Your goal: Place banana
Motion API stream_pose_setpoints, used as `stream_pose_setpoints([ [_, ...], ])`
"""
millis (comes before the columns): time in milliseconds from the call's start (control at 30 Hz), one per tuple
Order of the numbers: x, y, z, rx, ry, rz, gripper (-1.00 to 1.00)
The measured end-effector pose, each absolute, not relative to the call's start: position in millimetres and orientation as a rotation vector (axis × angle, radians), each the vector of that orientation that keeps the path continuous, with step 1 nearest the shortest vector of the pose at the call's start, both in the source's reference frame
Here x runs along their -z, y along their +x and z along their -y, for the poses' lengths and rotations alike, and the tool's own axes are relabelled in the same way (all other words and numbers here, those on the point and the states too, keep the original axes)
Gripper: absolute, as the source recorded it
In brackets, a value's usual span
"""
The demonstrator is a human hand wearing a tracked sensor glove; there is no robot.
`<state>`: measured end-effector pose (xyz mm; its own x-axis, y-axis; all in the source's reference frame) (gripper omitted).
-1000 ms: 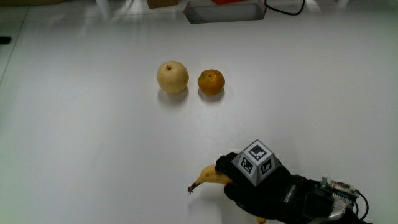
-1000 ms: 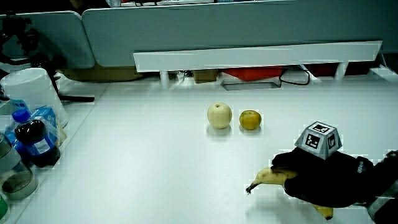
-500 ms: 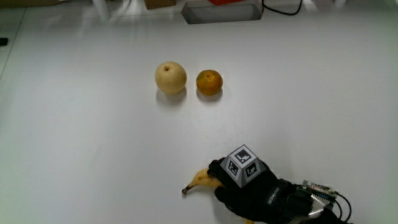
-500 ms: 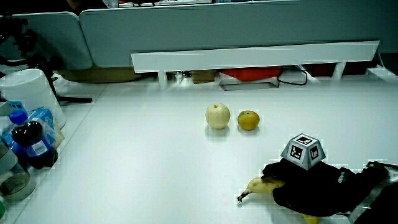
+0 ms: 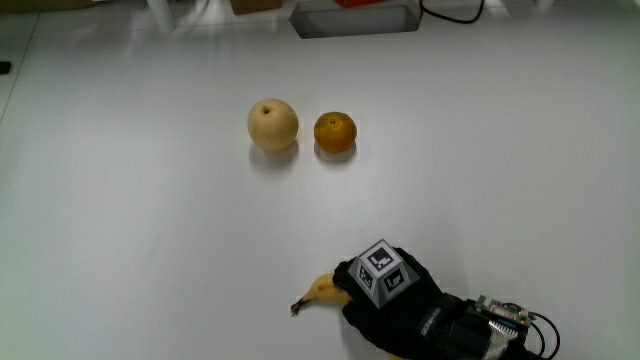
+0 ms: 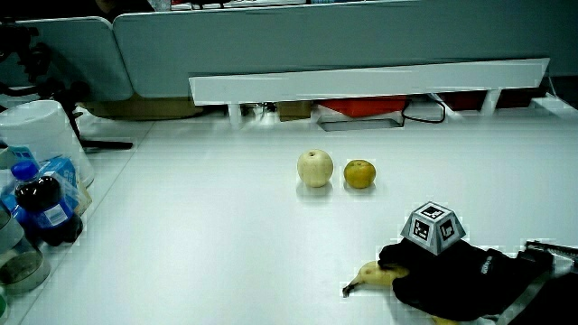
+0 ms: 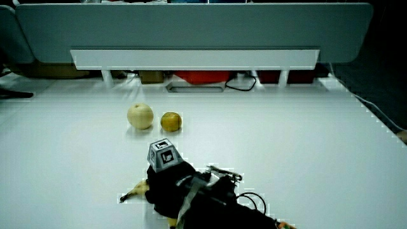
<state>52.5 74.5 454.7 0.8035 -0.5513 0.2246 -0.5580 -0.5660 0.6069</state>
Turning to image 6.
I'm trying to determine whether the person's right hand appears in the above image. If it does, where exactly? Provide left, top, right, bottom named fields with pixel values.
left=378, top=201, right=553, bottom=322

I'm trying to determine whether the yellow banana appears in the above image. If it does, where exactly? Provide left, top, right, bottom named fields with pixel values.
left=341, top=260, right=460, bottom=325

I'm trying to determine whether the black metal bar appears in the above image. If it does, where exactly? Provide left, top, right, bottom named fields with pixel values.
left=525, top=240, right=578, bottom=262

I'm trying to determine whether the yellow-green orange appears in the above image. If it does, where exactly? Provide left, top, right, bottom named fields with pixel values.
left=343, top=159, right=378, bottom=190

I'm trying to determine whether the pale yellow apple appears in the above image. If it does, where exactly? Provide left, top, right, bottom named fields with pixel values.
left=296, top=149, right=335, bottom=189

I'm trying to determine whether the red box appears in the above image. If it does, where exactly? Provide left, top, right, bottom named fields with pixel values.
left=318, top=96, right=410, bottom=118

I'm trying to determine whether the white desk shelf riser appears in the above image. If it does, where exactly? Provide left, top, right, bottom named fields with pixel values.
left=188, top=57, right=551, bottom=130

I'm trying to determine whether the small brown cardboard box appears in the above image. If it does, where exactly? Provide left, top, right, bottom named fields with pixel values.
left=275, top=100, right=313, bottom=122

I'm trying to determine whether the large grey partition panel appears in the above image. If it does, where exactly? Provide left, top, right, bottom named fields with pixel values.
left=112, top=0, right=578, bottom=99

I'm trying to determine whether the flat brown cardboard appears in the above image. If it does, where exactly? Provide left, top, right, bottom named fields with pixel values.
left=80, top=94, right=204, bottom=121

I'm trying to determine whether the blue snack packet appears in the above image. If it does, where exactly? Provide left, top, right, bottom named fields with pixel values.
left=38, top=155, right=91, bottom=216

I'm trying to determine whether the cola bottle with blue cap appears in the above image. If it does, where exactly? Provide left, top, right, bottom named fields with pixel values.
left=10, top=161, right=85, bottom=247

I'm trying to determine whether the small grey partition panel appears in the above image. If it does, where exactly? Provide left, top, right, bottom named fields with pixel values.
left=0, top=16, right=135, bottom=103

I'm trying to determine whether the clear glass jar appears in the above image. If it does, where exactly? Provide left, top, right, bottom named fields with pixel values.
left=0, top=211, right=51, bottom=297

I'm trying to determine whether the white plastic bucket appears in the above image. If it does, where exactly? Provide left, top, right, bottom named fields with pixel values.
left=0, top=99, right=96, bottom=189

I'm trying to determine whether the black cable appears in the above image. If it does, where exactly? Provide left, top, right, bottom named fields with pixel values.
left=400, top=97, right=447, bottom=125

